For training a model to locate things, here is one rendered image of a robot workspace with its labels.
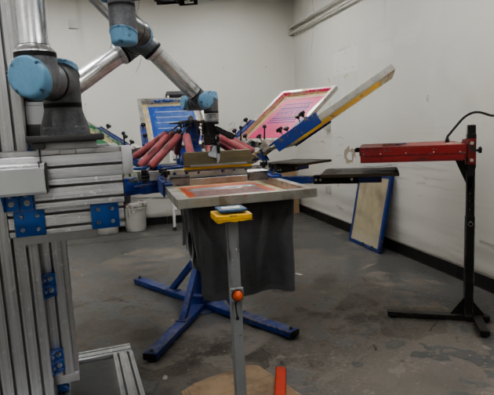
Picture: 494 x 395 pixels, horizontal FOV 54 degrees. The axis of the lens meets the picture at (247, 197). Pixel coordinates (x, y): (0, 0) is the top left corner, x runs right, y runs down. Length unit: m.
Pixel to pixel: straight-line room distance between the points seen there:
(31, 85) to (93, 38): 5.22
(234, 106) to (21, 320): 5.29
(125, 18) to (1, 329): 1.14
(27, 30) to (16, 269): 0.81
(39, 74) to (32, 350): 0.98
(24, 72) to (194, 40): 5.37
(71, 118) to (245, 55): 5.42
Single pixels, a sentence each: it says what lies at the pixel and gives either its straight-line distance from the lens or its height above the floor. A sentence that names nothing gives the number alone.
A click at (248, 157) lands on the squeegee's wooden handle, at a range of 2.55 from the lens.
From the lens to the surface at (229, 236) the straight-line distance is 1.76.
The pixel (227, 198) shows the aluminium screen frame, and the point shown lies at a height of 0.98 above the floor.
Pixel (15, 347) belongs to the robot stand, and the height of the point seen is 0.53.
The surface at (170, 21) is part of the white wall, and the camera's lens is 6.79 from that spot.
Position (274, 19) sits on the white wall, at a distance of 7.11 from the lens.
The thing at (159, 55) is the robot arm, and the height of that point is 1.59.
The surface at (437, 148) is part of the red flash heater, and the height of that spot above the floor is 1.09.
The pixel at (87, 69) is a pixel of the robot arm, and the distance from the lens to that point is 2.32.
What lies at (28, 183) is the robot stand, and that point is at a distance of 1.51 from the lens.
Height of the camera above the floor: 1.25
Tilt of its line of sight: 8 degrees down
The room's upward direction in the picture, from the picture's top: 3 degrees counter-clockwise
